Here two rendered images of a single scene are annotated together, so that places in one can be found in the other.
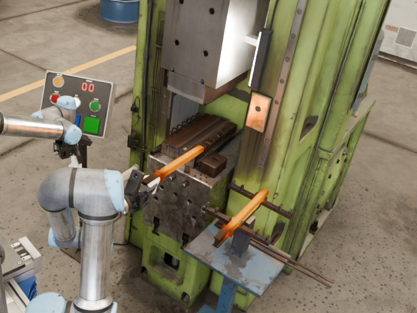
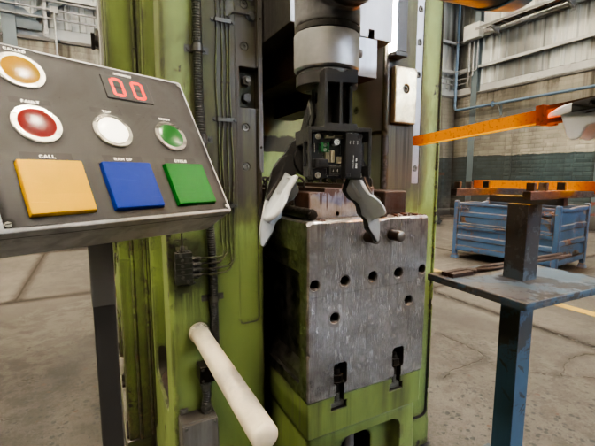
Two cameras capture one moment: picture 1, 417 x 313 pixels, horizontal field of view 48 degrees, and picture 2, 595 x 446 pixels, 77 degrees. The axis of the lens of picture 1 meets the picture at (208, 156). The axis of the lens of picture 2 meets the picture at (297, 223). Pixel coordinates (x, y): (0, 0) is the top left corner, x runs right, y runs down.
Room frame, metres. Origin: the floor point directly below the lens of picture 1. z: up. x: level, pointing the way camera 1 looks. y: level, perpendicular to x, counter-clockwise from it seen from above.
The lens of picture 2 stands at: (1.45, 1.00, 1.02)
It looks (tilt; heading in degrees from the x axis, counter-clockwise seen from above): 7 degrees down; 306
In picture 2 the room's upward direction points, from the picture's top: straight up
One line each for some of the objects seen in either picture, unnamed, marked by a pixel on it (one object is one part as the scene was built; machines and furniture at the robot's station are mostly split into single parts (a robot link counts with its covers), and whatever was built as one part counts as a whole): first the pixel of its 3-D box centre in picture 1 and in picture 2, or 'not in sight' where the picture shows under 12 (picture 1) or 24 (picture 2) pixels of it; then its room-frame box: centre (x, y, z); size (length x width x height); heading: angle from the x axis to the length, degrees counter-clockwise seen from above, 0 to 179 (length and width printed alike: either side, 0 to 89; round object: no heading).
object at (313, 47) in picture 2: not in sight; (328, 59); (1.68, 0.61, 1.15); 0.08 x 0.08 x 0.05
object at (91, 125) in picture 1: (92, 125); (189, 185); (1.97, 0.60, 1.01); 0.07 x 0.05 x 0.07; 88
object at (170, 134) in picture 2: (95, 105); (171, 135); (2.01, 0.59, 1.09); 0.05 x 0.03 x 0.04; 63
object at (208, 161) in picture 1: (213, 164); (382, 201); (1.89, -0.03, 0.95); 0.12 x 0.08 x 0.06; 153
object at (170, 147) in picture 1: (200, 137); (304, 196); (2.10, 0.06, 0.96); 0.42 x 0.20 x 0.09; 153
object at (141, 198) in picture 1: (132, 198); not in sight; (1.35, 0.25, 1.11); 0.12 x 0.08 x 0.09; 153
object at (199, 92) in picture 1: (210, 74); (304, 73); (2.10, 0.06, 1.32); 0.42 x 0.20 x 0.10; 153
